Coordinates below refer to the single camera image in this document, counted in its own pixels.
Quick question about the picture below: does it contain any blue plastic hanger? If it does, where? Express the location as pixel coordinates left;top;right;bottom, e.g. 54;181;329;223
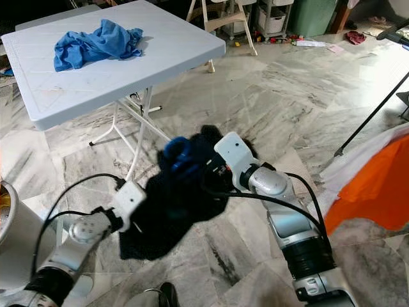
162;136;197;178

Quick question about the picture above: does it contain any navy blue garment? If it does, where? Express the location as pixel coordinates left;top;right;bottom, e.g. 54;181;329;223
120;125;250;260

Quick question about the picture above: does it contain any blue shirt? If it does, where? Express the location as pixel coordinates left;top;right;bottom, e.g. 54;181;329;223
53;19;144;72

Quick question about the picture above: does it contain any white shirt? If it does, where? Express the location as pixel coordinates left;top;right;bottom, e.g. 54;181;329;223
320;122;409;236

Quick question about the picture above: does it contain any white baby highchair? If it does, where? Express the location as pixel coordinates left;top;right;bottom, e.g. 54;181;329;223
185;0;258;74

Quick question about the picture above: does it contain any orange shirt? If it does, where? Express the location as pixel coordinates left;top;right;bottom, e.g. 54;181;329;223
325;131;409;234

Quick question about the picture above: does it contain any black metal drying rack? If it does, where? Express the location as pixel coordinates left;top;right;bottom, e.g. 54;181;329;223
334;19;409;158

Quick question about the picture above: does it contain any white drawer trolley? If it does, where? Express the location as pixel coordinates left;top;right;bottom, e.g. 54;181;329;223
252;0;291;39

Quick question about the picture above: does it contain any green plastic bin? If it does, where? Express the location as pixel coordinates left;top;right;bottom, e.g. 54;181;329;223
288;0;343;38

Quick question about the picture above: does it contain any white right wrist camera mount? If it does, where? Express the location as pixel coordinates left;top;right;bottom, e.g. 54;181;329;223
214;131;256;193

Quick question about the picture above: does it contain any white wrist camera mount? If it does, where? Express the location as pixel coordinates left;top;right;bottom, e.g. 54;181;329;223
214;131;256;193
110;181;148;232

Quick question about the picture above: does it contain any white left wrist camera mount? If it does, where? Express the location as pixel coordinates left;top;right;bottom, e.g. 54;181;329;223
110;181;148;232

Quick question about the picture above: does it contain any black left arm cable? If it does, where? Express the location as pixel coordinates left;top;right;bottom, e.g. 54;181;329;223
31;171;125;279

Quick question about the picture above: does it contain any brown wooden post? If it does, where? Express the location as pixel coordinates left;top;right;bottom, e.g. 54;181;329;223
332;0;355;34

